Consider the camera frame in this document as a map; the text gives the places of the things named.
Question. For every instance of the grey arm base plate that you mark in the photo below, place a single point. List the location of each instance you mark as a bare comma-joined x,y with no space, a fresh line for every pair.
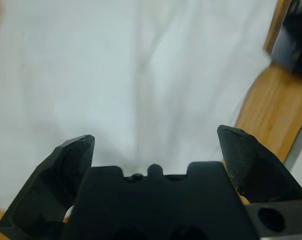
293,37

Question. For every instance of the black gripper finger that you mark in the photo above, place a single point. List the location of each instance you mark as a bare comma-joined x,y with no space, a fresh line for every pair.
256,172
40,190

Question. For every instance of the white T-shirt with black logo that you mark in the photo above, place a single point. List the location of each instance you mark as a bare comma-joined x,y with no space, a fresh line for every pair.
115,62

